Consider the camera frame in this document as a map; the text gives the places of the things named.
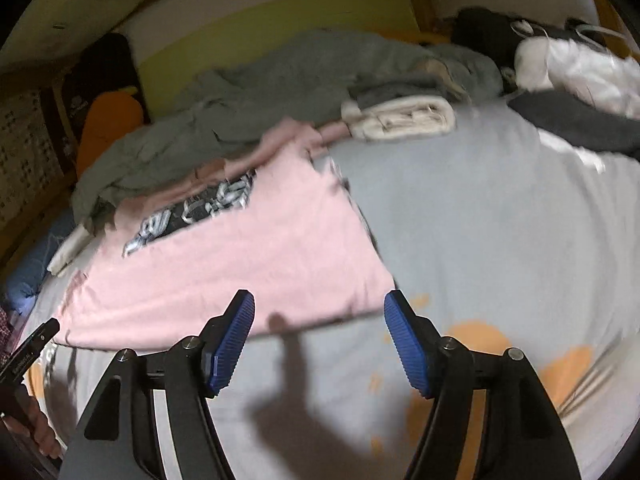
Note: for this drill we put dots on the cream cloth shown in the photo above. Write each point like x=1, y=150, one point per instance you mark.
x=70, y=252

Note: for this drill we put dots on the white padded jacket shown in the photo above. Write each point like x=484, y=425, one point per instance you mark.
x=575, y=67

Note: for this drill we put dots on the black bag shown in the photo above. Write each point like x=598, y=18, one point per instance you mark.
x=107, y=62

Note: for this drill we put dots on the patterned curtain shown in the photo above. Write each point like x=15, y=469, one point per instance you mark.
x=25, y=150

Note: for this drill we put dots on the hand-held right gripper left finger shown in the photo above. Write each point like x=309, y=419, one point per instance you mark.
x=232, y=345

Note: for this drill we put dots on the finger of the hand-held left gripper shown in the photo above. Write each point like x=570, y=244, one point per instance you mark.
x=42, y=332

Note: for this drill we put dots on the grey-green quilt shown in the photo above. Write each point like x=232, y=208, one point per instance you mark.
x=240, y=90

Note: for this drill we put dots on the blue pillow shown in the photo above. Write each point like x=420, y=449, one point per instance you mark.
x=35, y=265

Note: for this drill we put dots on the dark grey folded garment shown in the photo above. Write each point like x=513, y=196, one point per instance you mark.
x=395, y=91

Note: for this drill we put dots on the orange carrot plush toy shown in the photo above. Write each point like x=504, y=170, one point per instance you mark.
x=105, y=125

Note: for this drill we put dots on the pink sweatshirt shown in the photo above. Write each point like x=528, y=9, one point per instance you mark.
x=250, y=260

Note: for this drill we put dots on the black jacket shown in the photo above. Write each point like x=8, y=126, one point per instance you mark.
x=485, y=35

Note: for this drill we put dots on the dark grey cloth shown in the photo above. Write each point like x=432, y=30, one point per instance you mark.
x=575, y=120

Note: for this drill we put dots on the person's left hand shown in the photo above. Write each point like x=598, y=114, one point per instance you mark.
x=37, y=422

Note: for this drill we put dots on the cream folded garment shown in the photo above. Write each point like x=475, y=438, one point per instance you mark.
x=400, y=117

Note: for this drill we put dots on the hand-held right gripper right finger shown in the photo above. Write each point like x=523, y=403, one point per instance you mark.
x=405, y=345

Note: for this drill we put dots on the red striped cloth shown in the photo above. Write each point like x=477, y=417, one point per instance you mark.
x=6, y=322

